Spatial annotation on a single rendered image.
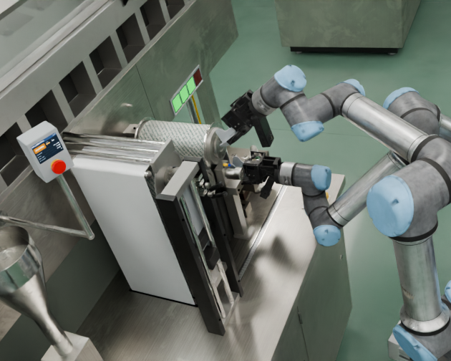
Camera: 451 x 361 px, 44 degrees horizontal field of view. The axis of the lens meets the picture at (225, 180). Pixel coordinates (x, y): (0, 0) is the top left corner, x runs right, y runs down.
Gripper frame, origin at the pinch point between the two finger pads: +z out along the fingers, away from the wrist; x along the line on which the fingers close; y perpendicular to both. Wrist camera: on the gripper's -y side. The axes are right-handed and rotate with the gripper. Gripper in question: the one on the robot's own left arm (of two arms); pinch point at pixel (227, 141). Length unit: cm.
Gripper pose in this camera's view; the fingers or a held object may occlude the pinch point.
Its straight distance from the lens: 172.4
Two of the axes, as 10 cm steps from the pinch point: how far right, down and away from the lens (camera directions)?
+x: -4.0, 6.5, -6.4
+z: -5.5, 3.9, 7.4
